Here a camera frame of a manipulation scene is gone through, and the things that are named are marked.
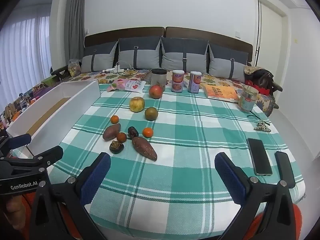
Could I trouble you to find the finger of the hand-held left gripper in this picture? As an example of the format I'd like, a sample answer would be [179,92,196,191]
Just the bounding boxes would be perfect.
[0,146,63,173]
[0,134,32,155]

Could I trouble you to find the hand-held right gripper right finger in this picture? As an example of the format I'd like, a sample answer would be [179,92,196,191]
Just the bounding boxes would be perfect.
[214,152,300,240]

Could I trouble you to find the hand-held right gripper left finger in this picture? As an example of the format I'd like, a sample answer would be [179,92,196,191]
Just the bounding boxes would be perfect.
[29,152,111,240]

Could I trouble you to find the dark mangosteen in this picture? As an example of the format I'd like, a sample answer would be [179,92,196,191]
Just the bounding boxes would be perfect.
[109,140,124,154]

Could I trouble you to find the white board panel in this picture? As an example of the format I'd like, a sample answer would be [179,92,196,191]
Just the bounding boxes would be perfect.
[5,79,101,158]

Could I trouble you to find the short sweet potato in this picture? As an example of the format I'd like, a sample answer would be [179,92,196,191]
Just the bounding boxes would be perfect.
[102,123,122,141]

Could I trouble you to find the long sweet potato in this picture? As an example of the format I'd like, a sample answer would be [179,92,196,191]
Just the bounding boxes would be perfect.
[132,137,158,161]

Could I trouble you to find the yellow apple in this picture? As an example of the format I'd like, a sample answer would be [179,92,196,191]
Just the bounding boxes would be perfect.
[129,97,146,112]

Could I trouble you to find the green-brown pear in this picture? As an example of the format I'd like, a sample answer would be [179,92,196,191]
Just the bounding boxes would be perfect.
[144,107,159,121]

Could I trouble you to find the red apple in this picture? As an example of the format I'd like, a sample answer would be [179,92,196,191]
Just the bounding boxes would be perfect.
[149,85,163,99]

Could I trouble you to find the person's left hand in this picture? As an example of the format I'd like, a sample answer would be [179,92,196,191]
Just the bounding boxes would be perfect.
[5,196,24,230]

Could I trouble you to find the black smartphone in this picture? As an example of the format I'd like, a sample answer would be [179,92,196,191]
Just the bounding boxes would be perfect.
[247,138,273,176]

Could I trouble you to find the green plaid tablecloth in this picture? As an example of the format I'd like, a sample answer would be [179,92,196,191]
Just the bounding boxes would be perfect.
[47,82,307,240]

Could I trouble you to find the bunch of keys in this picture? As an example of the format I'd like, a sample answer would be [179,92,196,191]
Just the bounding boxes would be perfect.
[254,120,272,132]

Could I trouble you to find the green box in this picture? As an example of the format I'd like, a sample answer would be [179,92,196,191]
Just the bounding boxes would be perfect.
[41,77,62,87]

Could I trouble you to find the orange book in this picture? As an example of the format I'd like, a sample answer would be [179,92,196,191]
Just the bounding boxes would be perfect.
[203,84,240,103]

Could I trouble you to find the white sheer curtain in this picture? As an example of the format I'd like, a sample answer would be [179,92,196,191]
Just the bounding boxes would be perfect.
[0,15,53,110]

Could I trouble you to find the clear plastic bag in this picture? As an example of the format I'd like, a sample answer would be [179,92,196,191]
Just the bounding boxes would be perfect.
[68,59,82,77]

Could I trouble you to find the red gift bag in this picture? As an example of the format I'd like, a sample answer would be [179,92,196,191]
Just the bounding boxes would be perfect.
[245,79,272,95]

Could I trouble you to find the pink snack packet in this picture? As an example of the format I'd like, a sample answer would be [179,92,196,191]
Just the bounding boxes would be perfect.
[107,79,147,93]

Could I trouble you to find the floral blanket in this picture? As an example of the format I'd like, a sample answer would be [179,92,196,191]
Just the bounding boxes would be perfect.
[5,69,275,117]

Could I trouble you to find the purple printed can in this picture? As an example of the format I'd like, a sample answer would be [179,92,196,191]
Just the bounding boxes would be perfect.
[188,71,202,94]
[171,70,185,93]

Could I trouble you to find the grey cushion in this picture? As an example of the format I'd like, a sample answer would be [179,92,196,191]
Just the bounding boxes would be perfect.
[80,41,118,73]
[208,42,248,83]
[118,37,162,70]
[160,37,209,74]

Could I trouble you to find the dark brown bag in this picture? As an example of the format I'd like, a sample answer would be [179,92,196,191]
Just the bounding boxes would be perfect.
[244,65,275,90]

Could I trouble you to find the grey curtain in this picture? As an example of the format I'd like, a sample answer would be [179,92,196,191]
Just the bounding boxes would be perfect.
[65,0,87,63]

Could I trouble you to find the grey sofa cushions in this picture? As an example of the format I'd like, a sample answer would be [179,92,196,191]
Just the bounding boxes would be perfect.
[84,26,165,55]

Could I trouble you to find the brown headboard panel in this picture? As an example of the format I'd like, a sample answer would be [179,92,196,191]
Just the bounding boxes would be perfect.
[165,26,253,63]

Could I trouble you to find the white door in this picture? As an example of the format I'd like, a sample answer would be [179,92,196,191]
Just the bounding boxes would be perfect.
[256,0,290,73]

